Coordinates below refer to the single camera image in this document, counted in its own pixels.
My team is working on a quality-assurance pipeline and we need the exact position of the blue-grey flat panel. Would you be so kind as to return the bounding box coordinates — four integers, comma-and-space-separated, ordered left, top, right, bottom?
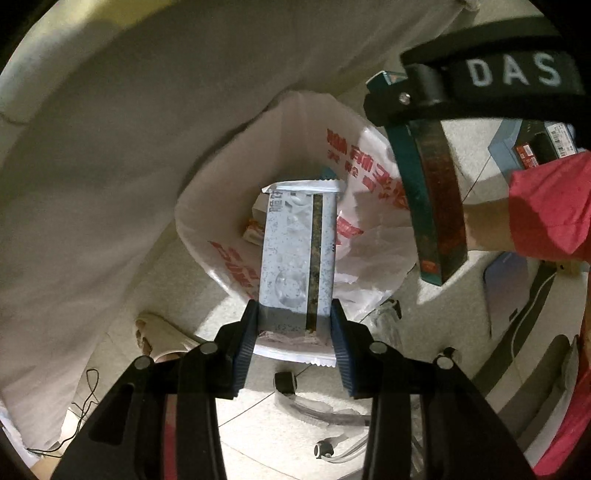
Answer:
482, 251, 539, 343

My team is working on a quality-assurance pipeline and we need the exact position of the person's right leg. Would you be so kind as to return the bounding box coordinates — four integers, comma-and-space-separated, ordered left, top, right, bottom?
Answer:
461, 200, 515, 252

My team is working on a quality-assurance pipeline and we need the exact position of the teal and dark box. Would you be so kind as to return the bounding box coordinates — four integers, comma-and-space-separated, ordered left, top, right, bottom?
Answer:
367, 70, 468, 285

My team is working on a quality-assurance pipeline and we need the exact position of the blue storage box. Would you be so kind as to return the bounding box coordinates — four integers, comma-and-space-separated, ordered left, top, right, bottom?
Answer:
488, 122, 546, 180

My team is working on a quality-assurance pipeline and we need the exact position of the black cable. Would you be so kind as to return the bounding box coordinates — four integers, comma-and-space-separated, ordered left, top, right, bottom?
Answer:
23, 368, 100, 457

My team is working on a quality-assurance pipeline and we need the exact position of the black box with labels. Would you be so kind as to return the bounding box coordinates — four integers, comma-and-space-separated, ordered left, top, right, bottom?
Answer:
512, 121, 579, 171

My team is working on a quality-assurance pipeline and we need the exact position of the grey speckled snack packet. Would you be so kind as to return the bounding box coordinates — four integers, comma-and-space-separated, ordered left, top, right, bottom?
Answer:
253, 179, 348, 368

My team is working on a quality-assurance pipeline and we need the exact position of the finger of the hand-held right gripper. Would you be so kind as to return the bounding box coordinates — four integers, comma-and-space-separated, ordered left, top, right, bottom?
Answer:
364, 64, 452, 128

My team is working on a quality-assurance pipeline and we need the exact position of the white cardboard box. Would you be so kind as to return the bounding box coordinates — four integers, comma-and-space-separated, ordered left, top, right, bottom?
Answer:
249, 194, 271, 223

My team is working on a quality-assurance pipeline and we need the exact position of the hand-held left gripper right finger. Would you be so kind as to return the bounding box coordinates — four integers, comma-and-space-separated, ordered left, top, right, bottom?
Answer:
329, 299, 539, 480

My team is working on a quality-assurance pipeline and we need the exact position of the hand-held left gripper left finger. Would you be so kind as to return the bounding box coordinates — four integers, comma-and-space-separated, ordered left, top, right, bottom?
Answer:
51, 299, 260, 480

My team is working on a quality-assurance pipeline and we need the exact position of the clear plastic wrapper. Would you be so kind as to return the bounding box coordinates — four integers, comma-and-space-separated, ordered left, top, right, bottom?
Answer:
360, 298, 403, 342

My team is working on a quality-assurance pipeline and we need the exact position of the white red-printed plastic bag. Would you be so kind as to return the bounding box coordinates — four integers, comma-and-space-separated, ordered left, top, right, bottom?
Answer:
174, 90, 417, 335

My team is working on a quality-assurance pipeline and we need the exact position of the person's left beige sandal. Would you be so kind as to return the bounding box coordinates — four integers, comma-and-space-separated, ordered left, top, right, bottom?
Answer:
134, 311, 208, 366

